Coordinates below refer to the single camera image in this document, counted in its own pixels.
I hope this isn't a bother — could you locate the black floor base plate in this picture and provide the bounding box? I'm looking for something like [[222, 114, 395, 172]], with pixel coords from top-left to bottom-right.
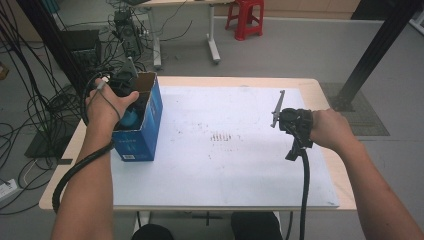
[[24, 129, 69, 160]]

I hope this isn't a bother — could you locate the blue bottle with white cap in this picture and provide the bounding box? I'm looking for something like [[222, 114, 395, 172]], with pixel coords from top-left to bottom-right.
[[119, 108, 141, 131]]

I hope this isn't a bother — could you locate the red plastic stool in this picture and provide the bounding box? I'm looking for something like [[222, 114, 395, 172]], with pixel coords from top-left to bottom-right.
[[225, 0, 265, 42]]

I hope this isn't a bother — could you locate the blue cardboard box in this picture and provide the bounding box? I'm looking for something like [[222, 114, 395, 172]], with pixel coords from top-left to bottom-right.
[[111, 71, 164, 163]]

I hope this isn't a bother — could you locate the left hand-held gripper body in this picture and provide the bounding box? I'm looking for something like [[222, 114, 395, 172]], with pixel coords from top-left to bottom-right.
[[109, 56, 139, 98]]

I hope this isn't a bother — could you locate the person's knee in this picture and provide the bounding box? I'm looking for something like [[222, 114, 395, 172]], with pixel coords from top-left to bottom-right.
[[131, 223, 175, 240], [230, 211, 284, 240]]

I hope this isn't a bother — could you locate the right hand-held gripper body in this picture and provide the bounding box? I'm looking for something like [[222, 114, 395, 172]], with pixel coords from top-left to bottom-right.
[[270, 89, 315, 143]]

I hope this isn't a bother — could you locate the grey gridded floor mat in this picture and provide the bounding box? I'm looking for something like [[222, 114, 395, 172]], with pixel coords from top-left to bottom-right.
[[320, 82, 391, 137]]

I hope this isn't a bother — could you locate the person's left hand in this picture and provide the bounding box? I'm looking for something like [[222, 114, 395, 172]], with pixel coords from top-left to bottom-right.
[[85, 78, 140, 143]]

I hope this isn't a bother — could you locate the person's left knee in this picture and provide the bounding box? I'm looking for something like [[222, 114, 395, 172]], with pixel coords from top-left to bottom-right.
[[131, 223, 175, 240]]

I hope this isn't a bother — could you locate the thick black corrugated cable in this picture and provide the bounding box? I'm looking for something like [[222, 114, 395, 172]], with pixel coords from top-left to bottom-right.
[[298, 148, 312, 240], [51, 71, 116, 215]]

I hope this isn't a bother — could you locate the black metal frame post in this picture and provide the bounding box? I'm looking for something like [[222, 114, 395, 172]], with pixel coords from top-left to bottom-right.
[[328, 0, 424, 113], [15, 0, 96, 103]]

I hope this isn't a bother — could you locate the white power strip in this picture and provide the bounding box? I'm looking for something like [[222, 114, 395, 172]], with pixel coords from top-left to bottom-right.
[[0, 178, 20, 202]]

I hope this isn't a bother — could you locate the person's right knee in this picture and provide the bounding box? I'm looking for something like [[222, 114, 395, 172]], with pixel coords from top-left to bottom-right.
[[230, 211, 284, 240]]

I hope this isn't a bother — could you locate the thin black cable with plug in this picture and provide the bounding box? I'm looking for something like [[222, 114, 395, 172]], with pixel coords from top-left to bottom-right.
[[89, 75, 123, 122]]

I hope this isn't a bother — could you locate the person's right hand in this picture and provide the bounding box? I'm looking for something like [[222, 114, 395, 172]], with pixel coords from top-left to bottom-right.
[[309, 108, 363, 155]]

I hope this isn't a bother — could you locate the bundle of black floor cables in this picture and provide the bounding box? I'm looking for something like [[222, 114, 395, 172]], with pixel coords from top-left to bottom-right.
[[0, 0, 88, 216]]

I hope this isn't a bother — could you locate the white desk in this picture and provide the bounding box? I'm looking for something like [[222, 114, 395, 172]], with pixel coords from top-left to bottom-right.
[[131, 0, 236, 70]]

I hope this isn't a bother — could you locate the black equipment case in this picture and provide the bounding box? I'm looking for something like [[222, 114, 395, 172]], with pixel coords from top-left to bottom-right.
[[60, 29, 103, 69]]

